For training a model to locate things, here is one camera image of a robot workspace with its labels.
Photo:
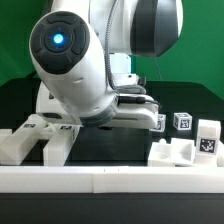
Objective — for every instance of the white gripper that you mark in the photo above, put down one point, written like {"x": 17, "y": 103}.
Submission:
{"x": 142, "y": 116}

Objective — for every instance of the white chair seat part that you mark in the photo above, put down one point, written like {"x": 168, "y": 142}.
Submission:
{"x": 177, "y": 153}

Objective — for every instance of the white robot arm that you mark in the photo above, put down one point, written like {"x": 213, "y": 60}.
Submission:
{"x": 70, "y": 47}

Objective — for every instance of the white chair back part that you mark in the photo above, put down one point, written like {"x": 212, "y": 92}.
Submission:
{"x": 60, "y": 139}

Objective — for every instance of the white tagged cube left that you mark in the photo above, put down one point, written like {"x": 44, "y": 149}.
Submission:
{"x": 160, "y": 124}

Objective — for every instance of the white tagged cube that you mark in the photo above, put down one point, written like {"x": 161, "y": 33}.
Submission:
{"x": 182, "y": 121}
{"x": 160, "y": 124}

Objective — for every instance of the white tagged cube right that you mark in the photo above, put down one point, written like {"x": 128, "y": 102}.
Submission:
{"x": 182, "y": 121}

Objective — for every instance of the white right fence bar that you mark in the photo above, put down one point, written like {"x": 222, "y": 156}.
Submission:
{"x": 220, "y": 154}

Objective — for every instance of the white fence bar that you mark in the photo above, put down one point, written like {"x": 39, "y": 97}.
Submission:
{"x": 25, "y": 179}
{"x": 220, "y": 154}

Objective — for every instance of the white front fence bar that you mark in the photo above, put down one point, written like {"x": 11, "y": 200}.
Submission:
{"x": 25, "y": 179}

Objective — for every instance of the white left fence block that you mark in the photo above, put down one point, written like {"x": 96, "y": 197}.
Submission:
{"x": 4, "y": 135}

